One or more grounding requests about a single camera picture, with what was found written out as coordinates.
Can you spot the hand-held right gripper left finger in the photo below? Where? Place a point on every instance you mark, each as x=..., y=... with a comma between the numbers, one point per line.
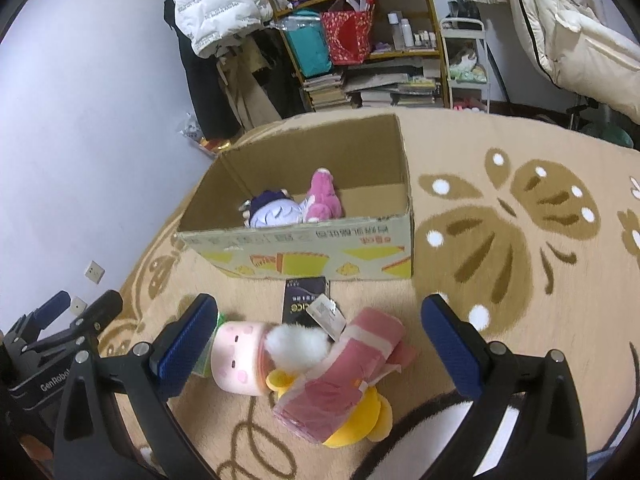
x=187, y=340

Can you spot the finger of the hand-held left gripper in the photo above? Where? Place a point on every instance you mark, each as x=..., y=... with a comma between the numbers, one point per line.
x=52, y=305
x=105, y=305

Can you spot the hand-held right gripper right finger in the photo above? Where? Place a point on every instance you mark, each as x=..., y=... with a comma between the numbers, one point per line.
x=450, y=345

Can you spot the pink round face plush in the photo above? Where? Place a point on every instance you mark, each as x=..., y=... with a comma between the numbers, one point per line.
x=235, y=355

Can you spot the white fluffy plush ball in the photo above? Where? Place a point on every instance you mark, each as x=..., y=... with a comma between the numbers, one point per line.
x=297, y=345

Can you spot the small black box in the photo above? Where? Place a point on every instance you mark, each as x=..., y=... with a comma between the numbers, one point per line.
x=300, y=300

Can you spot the pink packaged blanket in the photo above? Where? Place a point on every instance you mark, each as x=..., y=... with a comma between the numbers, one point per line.
x=325, y=395

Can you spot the printed cardboard box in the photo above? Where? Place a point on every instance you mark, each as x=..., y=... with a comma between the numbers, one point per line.
x=300, y=255

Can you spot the purple-haired plush doll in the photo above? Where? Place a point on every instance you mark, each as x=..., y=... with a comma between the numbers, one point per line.
x=272, y=215

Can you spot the pink plush toy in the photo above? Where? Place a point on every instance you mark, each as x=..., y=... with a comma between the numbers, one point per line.
x=322, y=195

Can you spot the bag of small trinkets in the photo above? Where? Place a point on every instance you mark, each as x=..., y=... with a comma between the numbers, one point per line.
x=197, y=132

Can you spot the black coat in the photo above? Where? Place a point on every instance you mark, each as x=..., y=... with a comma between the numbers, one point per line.
x=205, y=90

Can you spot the beige coat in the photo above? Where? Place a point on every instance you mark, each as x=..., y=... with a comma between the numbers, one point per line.
x=250, y=90

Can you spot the stack of magazines and papers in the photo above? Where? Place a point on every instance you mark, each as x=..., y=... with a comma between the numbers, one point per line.
x=395, y=87

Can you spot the green bag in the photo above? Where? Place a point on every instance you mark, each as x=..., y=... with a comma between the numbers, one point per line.
x=610, y=135

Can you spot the white trolley cart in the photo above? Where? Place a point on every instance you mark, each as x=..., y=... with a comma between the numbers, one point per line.
x=467, y=67

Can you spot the stack of books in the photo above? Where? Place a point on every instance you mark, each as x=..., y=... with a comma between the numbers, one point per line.
x=325, y=91

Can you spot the row of small white bottles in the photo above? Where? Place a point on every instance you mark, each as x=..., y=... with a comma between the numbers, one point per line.
x=407, y=35

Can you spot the teal bag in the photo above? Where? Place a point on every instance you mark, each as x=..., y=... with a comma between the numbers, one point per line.
x=310, y=45

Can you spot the white puffer jacket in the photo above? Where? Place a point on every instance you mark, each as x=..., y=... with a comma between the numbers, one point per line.
x=215, y=5

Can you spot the red patterned bag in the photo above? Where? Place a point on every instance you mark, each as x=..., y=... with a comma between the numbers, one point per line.
x=347, y=35

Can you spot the cream quilt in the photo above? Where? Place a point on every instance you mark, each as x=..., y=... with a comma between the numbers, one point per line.
x=575, y=25

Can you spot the white wall socket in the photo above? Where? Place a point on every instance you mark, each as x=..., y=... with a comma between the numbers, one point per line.
x=94, y=271
x=78, y=306

